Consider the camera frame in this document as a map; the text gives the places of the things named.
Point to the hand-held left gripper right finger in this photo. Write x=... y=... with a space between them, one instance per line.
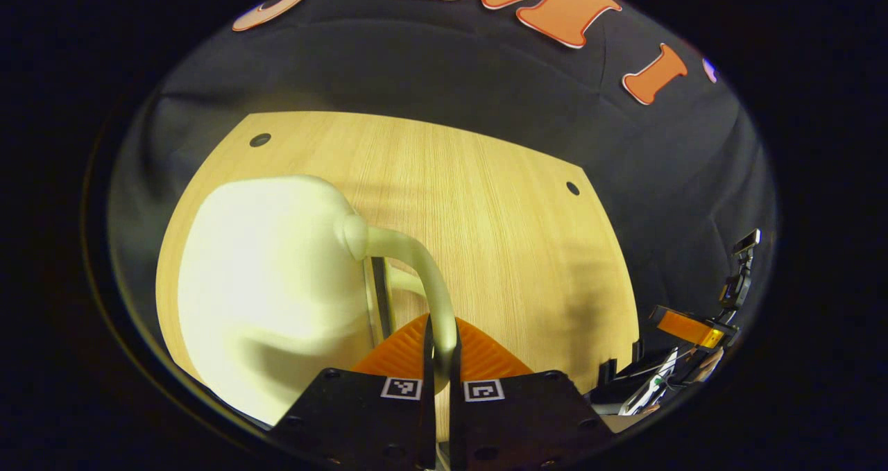
x=513 y=422

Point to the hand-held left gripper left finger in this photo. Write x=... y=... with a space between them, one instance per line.
x=361 y=415

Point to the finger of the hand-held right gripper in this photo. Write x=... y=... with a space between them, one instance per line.
x=683 y=325

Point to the dark grey bar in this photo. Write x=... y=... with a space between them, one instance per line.
x=608 y=372

